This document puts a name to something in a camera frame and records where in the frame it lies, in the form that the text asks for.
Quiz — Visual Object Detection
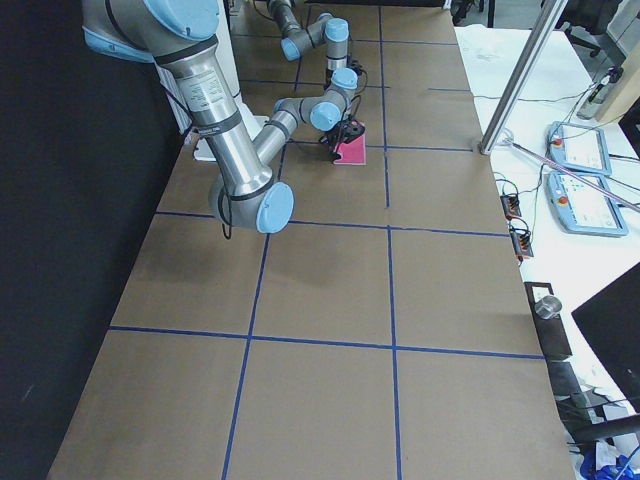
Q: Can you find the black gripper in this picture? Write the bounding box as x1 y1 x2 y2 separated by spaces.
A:
319 119 365 163
347 57 368 79

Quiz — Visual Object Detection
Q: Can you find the orange connector board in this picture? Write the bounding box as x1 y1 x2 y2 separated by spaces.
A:
509 227 534 262
500 194 522 220

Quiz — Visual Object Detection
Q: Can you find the silver metal cylinder weight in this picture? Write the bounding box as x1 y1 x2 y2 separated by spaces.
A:
534 295 562 320

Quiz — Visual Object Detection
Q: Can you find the lower blue teach pendant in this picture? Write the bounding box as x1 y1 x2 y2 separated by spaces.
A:
546 171 628 238

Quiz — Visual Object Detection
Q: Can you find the black monitor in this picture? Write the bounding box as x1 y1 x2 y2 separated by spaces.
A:
572 269 639 411

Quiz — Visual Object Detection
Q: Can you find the upper blue teach pendant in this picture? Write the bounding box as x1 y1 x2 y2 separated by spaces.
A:
547 121 612 175

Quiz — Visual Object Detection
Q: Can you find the lower orange connector board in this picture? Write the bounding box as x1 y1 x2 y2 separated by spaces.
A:
509 227 534 262

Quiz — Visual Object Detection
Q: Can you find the blue teach pendant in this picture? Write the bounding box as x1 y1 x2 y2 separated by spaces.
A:
546 171 628 238
547 121 612 175

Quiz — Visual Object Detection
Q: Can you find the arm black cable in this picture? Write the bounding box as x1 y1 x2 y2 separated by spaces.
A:
284 89 364 151

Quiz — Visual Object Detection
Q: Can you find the pink towel with grey edge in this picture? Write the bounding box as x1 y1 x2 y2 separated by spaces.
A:
333 133 366 166

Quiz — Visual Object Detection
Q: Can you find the blue plastic bag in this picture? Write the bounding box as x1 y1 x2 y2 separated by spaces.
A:
579 445 639 480

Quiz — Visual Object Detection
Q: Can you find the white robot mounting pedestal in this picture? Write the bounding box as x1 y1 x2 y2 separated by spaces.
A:
180 1 268 141

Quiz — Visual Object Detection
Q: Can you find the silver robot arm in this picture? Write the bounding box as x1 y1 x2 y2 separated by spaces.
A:
266 0 365 84
82 0 358 234

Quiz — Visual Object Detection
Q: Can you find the black office chair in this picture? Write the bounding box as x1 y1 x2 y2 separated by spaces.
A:
555 0 601 58

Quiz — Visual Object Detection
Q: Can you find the upper orange connector board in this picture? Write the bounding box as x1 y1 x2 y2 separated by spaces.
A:
500 194 522 220

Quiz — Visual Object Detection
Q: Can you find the long reacher grabber stick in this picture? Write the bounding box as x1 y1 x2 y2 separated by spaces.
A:
504 139 640 214

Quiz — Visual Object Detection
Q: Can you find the black flat bracket plate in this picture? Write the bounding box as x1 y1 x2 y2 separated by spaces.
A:
524 281 572 361

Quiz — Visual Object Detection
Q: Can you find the aluminium frame post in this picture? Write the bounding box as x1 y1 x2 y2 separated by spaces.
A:
478 0 568 155

